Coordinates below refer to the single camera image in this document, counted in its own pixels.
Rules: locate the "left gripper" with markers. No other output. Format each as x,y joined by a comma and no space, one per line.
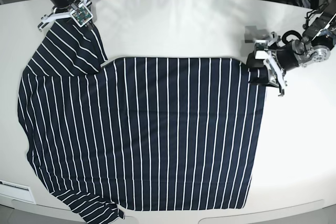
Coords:
259,76

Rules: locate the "navy white striped T-shirt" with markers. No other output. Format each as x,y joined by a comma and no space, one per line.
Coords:
139,133

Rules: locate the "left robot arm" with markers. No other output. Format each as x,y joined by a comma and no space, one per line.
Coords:
317,41

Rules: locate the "white label sticker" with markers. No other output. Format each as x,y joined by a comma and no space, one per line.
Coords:
17,192

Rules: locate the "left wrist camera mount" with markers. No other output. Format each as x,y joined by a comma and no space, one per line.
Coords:
264,52

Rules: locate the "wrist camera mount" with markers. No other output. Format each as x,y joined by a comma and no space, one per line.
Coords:
79,12
264,52

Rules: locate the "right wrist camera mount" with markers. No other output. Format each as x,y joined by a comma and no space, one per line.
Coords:
79,12

